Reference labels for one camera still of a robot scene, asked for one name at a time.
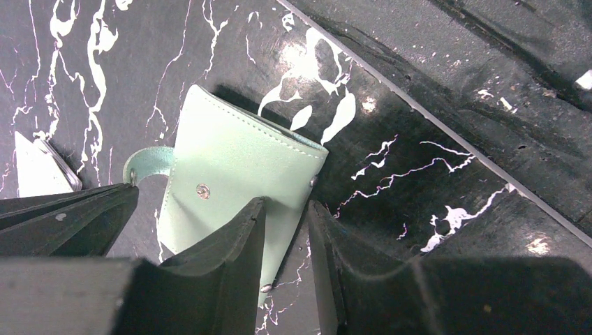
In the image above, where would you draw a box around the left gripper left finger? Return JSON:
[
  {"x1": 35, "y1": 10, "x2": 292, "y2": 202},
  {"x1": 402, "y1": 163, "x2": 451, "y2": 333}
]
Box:
[{"x1": 1, "y1": 198, "x2": 266, "y2": 334}]

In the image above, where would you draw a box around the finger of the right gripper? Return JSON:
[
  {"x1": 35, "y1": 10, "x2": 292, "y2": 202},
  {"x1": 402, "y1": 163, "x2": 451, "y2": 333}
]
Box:
[{"x1": 1, "y1": 184, "x2": 139, "y2": 257}]

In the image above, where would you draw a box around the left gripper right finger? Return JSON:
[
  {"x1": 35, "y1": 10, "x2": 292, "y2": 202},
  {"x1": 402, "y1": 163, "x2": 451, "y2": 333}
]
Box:
[{"x1": 306, "y1": 201, "x2": 591, "y2": 334}]

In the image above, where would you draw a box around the mint green card holder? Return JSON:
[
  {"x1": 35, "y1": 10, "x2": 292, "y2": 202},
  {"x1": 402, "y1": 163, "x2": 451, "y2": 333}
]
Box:
[{"x1": 123, "y1": 85, "x2": 328, "y2": 288}]

